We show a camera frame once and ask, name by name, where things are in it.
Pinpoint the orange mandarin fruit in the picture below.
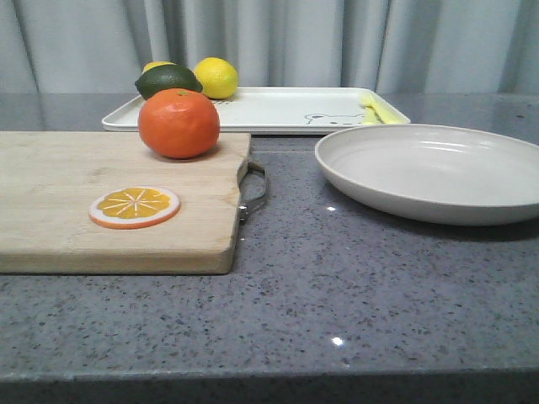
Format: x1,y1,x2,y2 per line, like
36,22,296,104
138,88,220,159

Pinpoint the beige round plate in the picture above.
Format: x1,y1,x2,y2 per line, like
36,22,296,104
315,124,538,226

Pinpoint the white bear print tray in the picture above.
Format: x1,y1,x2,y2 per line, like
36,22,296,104
101,86,412,136

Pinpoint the yellow plastic fork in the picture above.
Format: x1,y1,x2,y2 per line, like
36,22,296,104
360,93,383,125

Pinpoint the yellow lemon right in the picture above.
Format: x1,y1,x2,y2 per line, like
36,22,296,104
194,57,239,99

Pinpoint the yellow lemon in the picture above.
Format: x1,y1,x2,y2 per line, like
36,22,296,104
194,57,239,99
141,61,173,73

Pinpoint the orange slice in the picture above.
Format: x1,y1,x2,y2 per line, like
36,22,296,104
88,186,181,230

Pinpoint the yellow plastic spoon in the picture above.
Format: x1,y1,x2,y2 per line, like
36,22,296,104
371,94,410,125

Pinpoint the green lime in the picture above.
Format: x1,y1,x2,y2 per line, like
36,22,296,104
135,64,203,100

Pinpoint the yellow lemon left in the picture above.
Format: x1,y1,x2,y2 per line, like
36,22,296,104
141,61,173,73

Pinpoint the wooden cutting board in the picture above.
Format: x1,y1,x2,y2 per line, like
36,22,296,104
1,131,268,274

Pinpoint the grey curtain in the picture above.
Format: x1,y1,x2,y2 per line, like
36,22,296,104
1,1,538,94

